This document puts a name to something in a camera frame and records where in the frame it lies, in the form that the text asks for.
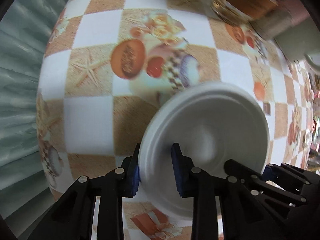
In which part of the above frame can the white foam bowl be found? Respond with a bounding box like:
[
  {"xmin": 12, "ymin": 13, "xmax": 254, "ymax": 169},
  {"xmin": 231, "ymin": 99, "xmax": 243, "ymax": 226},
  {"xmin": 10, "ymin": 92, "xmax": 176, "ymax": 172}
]
[{"xmin": 138, "ymin": 82, "xmax": 269, "ymax": 220}]

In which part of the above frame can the teal curtain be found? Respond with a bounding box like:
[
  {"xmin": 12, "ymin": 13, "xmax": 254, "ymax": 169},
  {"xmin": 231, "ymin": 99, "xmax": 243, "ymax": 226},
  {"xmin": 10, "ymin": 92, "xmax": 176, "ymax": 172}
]
[{"xmin": 1, "ymin": 0, "xmax": 68, "ymax": 239}]

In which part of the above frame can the checkered patterned tablecloth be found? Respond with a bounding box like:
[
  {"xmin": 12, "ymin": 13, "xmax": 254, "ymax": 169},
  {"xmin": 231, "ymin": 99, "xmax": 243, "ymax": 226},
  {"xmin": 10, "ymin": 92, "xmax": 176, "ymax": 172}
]
[{"xmin": 36, "ymin": 0, "xmax": 314, "ymax": 239}]

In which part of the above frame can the pink metal thermos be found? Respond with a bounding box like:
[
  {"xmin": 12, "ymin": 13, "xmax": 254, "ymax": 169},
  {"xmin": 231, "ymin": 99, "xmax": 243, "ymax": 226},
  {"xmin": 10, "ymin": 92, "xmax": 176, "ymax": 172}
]
[{"xmin": 250, "ymin": 0, "xmax": 310, "ymax": 40}]

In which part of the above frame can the orange labelled glass jar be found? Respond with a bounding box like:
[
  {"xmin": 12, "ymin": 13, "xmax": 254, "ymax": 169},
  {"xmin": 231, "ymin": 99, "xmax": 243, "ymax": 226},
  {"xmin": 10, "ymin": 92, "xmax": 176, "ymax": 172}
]
[{"xmin": 211, "ymin": 0, "xmax": 278, "ymax": 25}]

